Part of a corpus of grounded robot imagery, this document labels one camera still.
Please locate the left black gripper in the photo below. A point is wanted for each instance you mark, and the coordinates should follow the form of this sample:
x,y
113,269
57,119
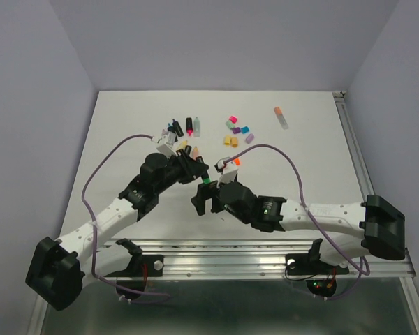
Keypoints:
x,y
191,168

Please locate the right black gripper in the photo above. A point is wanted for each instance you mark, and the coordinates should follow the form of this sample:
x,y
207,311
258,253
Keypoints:
x,y
204,192

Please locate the black highlighter green cap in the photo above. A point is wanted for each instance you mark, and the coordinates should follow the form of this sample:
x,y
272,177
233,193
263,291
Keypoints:
x,y
205,176

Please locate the pastel yellow highlighter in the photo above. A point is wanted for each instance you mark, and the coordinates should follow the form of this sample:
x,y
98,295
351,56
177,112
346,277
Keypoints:
x,y
182,145

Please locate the pastel peach highlighter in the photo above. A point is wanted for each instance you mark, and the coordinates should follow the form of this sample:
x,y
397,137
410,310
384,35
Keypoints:
x,y
195,153

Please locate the black highlighter blue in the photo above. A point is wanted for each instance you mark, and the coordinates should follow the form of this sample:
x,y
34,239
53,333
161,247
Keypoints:
x,y
171,132

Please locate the black highlighter purple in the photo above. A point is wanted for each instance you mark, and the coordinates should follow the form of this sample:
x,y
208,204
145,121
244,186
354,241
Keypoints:
x,y
177,128

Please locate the black highlighter pink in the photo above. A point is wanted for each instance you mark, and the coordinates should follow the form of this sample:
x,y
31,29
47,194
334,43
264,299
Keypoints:
x,y
189,126

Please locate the pastel green highlighter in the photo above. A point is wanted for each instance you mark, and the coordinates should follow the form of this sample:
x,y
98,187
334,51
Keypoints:
x,y
196,127

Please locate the pastel pink pen cap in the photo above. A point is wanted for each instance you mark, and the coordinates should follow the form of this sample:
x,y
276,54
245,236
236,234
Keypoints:
x,y
249,138

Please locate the pastel green pen cap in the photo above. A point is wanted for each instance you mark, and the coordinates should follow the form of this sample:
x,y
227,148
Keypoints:
x,y
230,124

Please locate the pastel orange highlighter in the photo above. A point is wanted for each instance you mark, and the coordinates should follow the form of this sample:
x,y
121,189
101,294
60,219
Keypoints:
x,y
280,116

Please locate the black highlighter orange cap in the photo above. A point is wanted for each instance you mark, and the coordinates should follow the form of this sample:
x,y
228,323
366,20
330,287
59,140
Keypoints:
x,y
188,150

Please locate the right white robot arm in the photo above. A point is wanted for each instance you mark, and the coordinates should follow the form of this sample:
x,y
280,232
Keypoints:
x,y
373,227

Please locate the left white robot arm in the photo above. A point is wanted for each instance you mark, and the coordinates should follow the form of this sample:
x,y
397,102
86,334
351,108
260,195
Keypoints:
x,y
58,266

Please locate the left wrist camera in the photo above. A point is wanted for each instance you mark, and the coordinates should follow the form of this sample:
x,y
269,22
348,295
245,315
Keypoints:
x,y
164,145

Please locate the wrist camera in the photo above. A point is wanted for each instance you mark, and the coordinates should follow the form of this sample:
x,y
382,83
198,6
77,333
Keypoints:
x,y
227,169
164,145

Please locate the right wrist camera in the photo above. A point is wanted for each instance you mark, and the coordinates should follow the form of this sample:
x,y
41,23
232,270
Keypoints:
x,y
227,169

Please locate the aluminium front rail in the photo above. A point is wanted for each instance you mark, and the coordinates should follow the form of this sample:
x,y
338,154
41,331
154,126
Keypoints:
x,y
238,287

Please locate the aluminium rail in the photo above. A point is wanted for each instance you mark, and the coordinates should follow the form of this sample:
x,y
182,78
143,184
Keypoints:
x,y
358,161
238,287

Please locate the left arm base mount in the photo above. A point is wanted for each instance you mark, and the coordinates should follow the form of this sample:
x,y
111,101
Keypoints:
x,y
130,267

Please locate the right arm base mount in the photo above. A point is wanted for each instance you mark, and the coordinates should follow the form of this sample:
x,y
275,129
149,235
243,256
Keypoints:
x,y
320,277

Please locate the aluminium right side rail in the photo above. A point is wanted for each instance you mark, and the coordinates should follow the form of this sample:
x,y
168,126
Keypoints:
x,y
358,161

